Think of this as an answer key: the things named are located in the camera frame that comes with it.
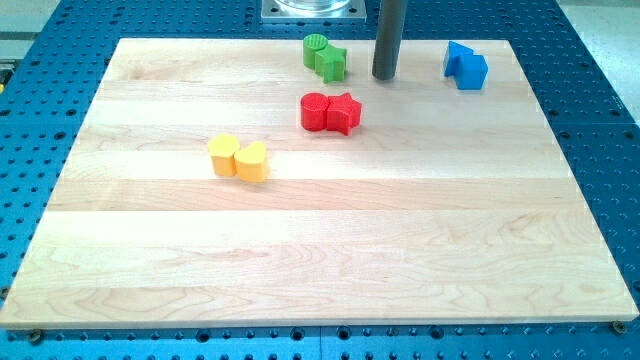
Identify green cylinder block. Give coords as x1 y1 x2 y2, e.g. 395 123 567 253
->
302 33 328 70

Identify left board stop screw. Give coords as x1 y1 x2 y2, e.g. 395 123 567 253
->
25 329 45 346

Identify light wooden board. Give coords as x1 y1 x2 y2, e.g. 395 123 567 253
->
1 38 638 329

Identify board stop screw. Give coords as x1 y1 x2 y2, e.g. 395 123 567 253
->
610 321 627 335
25 329 45 346

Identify green star block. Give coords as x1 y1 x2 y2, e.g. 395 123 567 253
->
314 45 347 83

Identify yellow pentagon block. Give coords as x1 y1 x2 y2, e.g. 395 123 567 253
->
207 134 241 176

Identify red star block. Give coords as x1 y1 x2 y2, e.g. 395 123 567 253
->
326 93 362 136

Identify blue triangle block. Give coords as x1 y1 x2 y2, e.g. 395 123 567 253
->
443 41 474 77

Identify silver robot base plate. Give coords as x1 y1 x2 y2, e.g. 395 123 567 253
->
260 0 367 23

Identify red cylinder block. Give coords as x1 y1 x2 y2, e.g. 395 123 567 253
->
300 93 329 132

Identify yellow heart block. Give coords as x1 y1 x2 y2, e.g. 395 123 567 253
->
234 141 269 183

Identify right board stop screw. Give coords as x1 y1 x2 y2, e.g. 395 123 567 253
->
610 321 627 335

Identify blue cube block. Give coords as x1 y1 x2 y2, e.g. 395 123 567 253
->
454 54 488 90

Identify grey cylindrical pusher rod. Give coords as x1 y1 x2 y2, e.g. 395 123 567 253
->
372 0 408 81

